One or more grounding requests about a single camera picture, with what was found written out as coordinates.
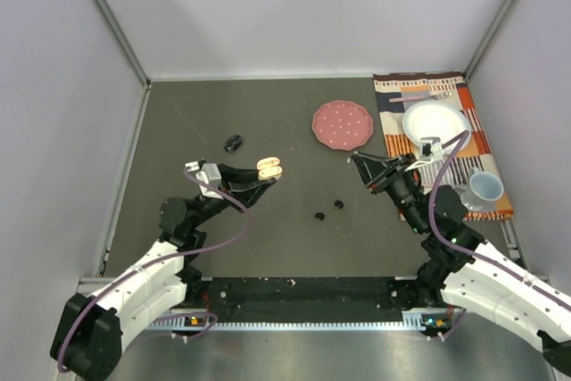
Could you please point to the black earbud charging case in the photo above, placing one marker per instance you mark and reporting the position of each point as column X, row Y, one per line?
column 233, row 143

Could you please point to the light blue cup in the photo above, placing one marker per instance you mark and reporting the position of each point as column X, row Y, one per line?
column 482, row 192

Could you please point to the white paper plate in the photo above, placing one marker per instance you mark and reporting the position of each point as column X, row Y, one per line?
column 434, row 119

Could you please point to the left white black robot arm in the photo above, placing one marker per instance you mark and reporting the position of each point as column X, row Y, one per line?
column 96, row 329

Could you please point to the cream earbud charging case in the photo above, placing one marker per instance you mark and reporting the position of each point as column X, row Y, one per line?
column 276, row 167

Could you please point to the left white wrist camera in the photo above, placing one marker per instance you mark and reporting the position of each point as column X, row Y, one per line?
column 207, row 176

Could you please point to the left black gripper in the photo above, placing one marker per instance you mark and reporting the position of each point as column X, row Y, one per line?
column 244, row 184

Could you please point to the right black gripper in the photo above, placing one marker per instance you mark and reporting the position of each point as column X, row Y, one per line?
column 370, row 167

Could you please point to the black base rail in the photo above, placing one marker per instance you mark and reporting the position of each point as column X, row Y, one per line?
column 310, row 299

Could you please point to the pink handled utensil upper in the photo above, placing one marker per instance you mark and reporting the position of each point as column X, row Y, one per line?
column 409, row 99

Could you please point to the aluminium frame profile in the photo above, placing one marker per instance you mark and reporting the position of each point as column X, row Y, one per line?
column 198, row 307

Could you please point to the pink dotted plate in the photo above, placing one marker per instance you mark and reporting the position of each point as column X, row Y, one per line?
column 342, row 125

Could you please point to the grey slotted cable duct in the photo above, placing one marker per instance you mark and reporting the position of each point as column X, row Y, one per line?
column 414, row 321

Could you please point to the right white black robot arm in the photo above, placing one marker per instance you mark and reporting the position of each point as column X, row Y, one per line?
column 465, row 269

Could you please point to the patterned orange cloth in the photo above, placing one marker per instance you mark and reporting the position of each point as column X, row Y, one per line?
column 391, row 88

